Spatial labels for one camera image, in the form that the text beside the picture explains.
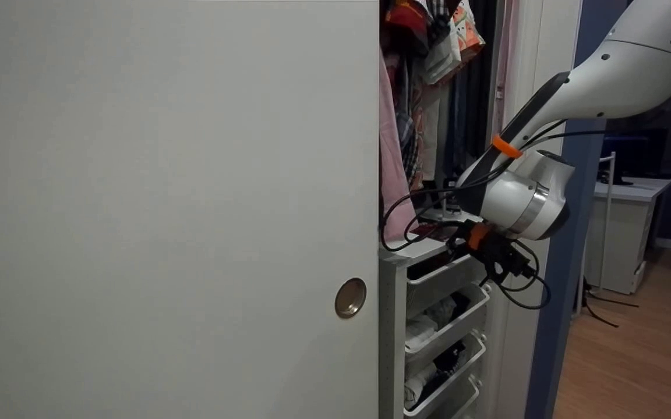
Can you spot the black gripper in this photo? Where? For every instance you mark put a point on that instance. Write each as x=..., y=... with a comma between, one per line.
x=494, y=248

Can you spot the thin pink hanging garment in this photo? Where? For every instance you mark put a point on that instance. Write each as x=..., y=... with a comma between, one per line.
x=392, y=170

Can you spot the dark monitor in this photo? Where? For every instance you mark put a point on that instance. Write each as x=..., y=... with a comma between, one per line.
x=638, y=153

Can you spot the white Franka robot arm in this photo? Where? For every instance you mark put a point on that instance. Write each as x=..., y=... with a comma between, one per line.
x=630, y=60

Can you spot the red black magazine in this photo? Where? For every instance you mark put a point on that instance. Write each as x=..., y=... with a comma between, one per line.
x=435, y=227

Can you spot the white wardrobe frame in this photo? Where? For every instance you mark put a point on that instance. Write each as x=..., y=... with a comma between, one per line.
x=521, y=350

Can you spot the dark hanging garments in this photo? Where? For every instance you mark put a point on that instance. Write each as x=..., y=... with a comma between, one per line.
x=420, y=116

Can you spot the orange wrist adapter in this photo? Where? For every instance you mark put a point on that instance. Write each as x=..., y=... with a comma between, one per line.
x=478, y=235

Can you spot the white thin stand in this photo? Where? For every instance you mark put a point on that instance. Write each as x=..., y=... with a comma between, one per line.
x=609, y=216

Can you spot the pink hanging shirt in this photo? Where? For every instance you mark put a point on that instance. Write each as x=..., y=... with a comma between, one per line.
x=508, y=60

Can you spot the orange patterned hanging shirt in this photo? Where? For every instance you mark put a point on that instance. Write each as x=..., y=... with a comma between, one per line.
x=466, y=31

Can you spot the white desk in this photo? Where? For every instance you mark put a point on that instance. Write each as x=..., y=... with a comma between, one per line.
x=623, y=234

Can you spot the white drawer unit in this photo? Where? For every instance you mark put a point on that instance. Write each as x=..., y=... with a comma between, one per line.
x=392, y=340

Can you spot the white sliding closet door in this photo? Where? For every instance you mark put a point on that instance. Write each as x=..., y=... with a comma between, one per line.
x=156, y=210

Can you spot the black white patterned cloth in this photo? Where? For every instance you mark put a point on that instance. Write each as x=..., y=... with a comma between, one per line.
x=435, y=363

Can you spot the white folded cloth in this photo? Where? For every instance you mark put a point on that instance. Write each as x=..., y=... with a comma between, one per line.
x=429, y=319

